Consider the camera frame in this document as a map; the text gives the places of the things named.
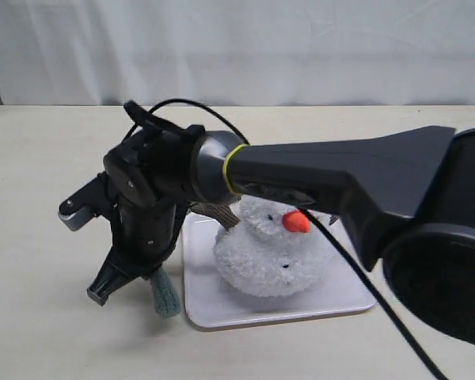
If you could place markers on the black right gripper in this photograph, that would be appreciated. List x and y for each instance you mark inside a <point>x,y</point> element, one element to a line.
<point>151,175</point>

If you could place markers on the green knitted scarf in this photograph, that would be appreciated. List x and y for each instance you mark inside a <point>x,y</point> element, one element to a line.
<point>166,300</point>

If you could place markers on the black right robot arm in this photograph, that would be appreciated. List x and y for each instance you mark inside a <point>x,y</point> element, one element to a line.
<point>406,200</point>

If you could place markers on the white plush snowman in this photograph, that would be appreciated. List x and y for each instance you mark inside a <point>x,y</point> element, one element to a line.
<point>265,248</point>

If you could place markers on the white square plastic tray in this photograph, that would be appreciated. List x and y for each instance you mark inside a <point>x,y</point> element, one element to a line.
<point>211,303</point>

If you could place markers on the white backdrop curtain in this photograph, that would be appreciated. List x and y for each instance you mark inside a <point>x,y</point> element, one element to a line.
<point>238,52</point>

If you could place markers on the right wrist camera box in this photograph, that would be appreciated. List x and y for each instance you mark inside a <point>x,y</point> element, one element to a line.
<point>82,206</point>

